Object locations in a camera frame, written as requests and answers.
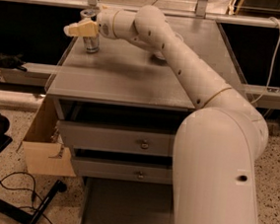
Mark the grey top drawer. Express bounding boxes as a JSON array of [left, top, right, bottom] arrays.
[[54, 101, 180, 159]]

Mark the grey drawer cabinet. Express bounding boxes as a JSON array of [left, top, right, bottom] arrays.
[[38, 4, 255, 193]]

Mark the white cable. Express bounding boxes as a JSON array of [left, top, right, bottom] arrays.
[[248, 15, 280, 109]]

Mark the cardboard box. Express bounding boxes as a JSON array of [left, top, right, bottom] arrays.
[[21, 97, 76, 177]]

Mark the grey bottom drawer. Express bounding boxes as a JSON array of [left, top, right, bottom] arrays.
[[78, 178, 175, 224]]

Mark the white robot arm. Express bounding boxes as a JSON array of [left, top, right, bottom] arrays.
[[64, 5, 269, 224]]

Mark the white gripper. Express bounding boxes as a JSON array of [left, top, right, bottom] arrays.
[[63, 8, 117, 39]]

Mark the grey middle drawer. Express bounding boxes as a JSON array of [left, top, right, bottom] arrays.
[[71, 149, 173, 185]]

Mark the grey drawer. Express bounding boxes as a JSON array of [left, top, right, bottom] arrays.
[[71, 149, 173, 185], [54, 101, 180, 159], [78, 178, 175, 224]]

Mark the silver blue redbull can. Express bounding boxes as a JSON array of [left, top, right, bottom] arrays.
[[80, 9, 100, 53]]

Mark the white ceramic bowl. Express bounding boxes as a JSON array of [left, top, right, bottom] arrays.
[[154, 33, 183, 61]]

